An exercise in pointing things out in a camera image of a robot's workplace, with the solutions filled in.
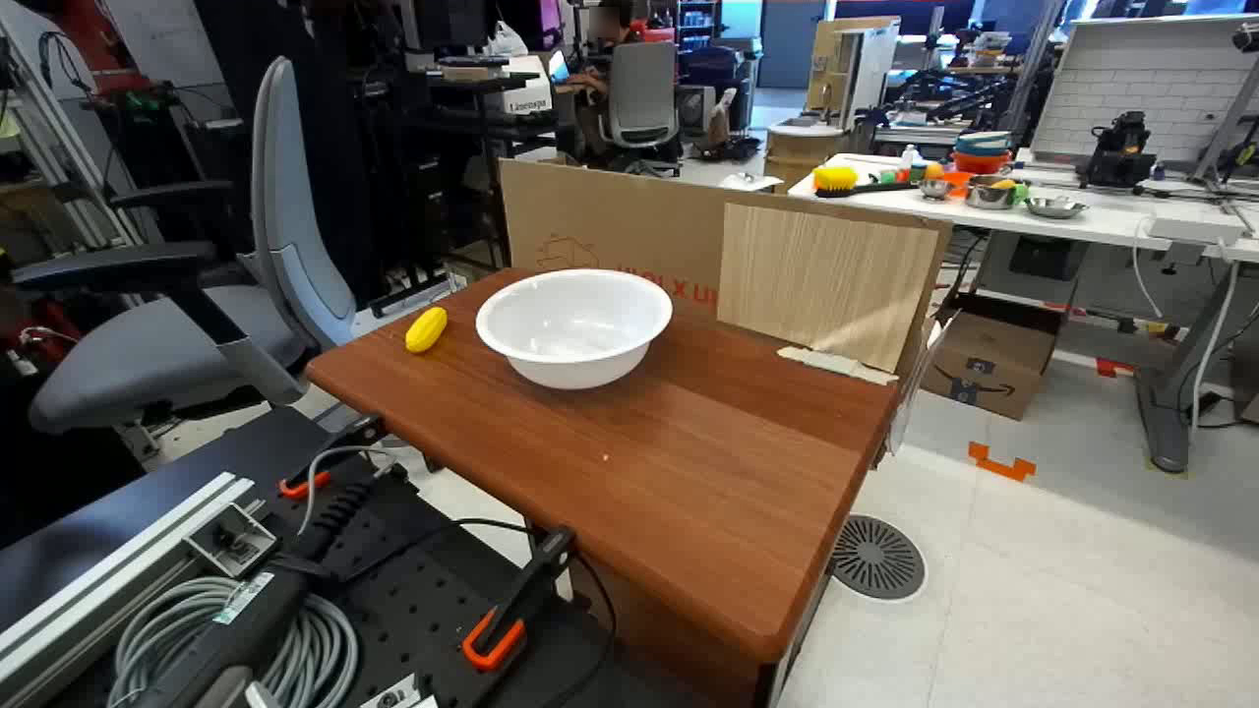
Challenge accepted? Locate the round metal floor drain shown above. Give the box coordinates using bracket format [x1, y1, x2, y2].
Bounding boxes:
[825, 510, 929, 606]

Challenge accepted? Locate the cardboard box on floor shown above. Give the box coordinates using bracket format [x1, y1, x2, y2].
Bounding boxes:
[917, 291, 1071, 423]

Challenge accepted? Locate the yellow oblong toy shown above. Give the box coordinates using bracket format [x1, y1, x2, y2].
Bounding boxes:
[400, 301, 452, 358]

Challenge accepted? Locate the white pegboard panel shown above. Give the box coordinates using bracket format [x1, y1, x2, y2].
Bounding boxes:
[1029, 10, 1259, 170]

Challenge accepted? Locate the stack of coloured bowls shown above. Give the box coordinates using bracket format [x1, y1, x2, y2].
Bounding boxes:
[949, 127, 1018, 176]

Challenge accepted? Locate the black clamp with orange grip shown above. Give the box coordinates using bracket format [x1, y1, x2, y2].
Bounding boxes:
[277, 413, 394, 503]
[455, 524, 581, 676]

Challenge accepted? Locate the brown wooden table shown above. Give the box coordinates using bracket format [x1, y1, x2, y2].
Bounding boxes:
[298, 262, 909, 708]

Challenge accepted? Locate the seated person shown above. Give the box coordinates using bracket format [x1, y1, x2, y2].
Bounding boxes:
[572, 0, 660, 111]

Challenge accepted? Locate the small metal bowl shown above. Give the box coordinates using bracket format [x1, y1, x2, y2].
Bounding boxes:
[1022, 190, 1092, 224]

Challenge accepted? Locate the black mounting plate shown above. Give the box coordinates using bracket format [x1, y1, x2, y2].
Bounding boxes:
[192, 448, 685, 708]

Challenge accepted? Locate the black machine on table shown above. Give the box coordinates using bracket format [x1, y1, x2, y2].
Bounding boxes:
[1073, 107, 1160, 193]

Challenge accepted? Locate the light wood-grain panel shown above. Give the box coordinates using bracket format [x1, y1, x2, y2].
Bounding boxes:
[711, 200, 951, 376]

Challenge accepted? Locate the grey coiled cable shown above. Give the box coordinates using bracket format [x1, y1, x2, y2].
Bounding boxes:
[107, 570, 368, 708]

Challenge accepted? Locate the aluminium extrusion rail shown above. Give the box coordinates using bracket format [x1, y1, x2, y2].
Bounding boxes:
[0, 467, 260, 699]

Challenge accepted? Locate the white plastic bowl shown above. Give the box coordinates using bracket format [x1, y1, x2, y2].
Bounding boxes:
[472, 262, 676, 393]

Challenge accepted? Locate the brown cardboard panel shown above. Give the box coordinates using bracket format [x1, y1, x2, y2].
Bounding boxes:
[497, 155, 732, 317]

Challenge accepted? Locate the grey mesh office chair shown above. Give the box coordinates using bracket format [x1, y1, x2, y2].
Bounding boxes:
[601, 41, 685, 170]

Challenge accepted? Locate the white work table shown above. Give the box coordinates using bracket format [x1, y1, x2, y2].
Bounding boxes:
[785, 144, 1259, 481]

